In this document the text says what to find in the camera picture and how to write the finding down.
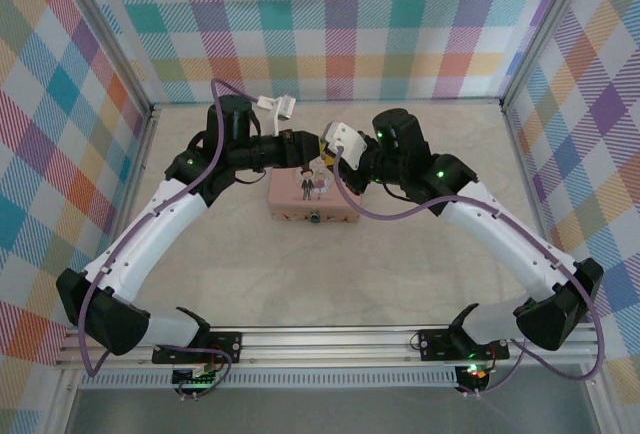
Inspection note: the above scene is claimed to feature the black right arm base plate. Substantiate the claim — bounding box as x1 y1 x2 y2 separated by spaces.
418 326 511 363

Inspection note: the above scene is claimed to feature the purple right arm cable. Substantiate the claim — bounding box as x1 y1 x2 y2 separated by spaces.
333 146 609 398

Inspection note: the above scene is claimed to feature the slotted grey cable duct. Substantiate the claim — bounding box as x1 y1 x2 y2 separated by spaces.
77 371 459 390

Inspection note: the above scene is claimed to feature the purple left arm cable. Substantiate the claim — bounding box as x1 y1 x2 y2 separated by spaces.
77 77 264 400

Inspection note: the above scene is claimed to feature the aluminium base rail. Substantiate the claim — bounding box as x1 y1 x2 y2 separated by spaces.
52 326 609 370

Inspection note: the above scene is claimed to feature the pink wedding print tin box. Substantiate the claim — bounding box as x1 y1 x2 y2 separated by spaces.
267 161 362 225

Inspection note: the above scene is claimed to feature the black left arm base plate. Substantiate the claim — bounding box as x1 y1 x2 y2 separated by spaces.
151 331 245 366

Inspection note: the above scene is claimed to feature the aluminium frame side rail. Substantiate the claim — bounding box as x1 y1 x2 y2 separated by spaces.
74 106 164 280

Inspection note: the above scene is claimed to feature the aluminium frame post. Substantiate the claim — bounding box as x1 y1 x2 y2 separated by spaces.
62 0 156 115
499 0 609 113

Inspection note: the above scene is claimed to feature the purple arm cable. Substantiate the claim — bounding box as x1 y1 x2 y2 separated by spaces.
77 77 264 400
333 146 609 398

